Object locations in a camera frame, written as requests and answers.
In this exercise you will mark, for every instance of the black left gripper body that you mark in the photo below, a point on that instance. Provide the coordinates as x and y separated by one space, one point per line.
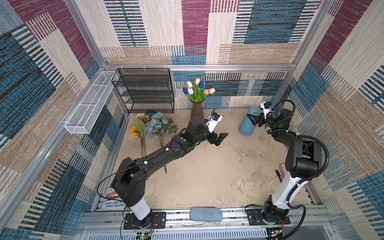
210 138

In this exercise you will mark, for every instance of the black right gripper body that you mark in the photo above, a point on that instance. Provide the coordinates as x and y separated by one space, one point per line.
262 119

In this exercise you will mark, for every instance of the white tulip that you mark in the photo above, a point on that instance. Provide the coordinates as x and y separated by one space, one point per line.
212 90

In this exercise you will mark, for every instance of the blue grey sponge pad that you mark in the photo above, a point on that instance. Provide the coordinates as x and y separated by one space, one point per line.
206 214

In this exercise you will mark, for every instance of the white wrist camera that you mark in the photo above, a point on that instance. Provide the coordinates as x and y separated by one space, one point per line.
213 121
267 109

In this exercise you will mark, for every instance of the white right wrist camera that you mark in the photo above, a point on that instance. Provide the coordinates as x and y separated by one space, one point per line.
267 109

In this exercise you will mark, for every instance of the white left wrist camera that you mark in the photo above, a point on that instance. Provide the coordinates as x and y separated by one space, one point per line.
213 121

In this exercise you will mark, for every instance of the pink case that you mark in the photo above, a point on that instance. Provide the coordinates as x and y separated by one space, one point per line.
282 170

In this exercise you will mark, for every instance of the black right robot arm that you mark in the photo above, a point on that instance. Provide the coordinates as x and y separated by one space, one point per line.
303 162

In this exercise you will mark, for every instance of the white wire mesh basket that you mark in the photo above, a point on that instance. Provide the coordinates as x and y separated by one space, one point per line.
87 112

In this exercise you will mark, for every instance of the dark blue tulip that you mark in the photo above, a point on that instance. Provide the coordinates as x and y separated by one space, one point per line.
201 90

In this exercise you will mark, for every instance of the blue hydrangea flower bunch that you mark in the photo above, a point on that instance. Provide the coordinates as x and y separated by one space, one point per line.
158 126

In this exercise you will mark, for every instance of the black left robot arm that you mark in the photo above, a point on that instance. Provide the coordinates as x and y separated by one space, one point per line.
130 180

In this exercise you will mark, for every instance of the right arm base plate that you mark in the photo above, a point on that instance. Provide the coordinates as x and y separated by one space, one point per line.
259 217

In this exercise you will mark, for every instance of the teal cylindrical vase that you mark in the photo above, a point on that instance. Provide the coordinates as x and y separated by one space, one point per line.
249 120

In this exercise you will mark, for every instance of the black wire shelf rack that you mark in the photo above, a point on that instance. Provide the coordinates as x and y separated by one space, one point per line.
144 90

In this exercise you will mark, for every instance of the red ribbed glass vase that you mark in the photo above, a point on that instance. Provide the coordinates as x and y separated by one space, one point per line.
197 110

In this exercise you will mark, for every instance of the light blue tulip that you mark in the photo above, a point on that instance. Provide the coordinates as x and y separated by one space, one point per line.
195 97

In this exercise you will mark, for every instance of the black marker pen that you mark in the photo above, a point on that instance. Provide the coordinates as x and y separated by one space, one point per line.
279 175

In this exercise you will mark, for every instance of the colourful paperback book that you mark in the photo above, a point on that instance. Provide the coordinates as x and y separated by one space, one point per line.
113 202

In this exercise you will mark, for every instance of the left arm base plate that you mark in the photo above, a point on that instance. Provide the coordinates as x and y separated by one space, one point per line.
155 220

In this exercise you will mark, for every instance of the pink tulip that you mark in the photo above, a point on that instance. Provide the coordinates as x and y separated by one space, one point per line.
205 93

